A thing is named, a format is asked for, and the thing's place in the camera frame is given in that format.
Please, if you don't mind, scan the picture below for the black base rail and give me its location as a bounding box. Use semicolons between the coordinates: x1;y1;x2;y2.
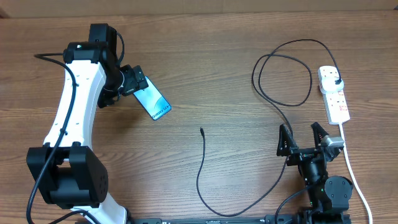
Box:
130;213;352;224

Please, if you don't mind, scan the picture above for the white power strip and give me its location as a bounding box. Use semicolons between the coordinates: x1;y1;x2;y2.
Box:
317;66;350;125

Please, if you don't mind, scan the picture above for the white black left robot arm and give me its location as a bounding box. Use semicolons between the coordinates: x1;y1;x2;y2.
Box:
25;24;148;223

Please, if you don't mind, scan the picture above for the blue screen smartphone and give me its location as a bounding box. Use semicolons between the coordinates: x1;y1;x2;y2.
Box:
134;77;172;121

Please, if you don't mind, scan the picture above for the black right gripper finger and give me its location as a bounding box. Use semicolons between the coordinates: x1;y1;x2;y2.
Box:
277;124;298;156
311;122;328;147

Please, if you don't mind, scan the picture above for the white power strip cord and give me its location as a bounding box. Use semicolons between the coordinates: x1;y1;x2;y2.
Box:
338;123;374;224

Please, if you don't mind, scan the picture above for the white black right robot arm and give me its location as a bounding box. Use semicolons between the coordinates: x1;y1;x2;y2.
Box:
274;122;353;224

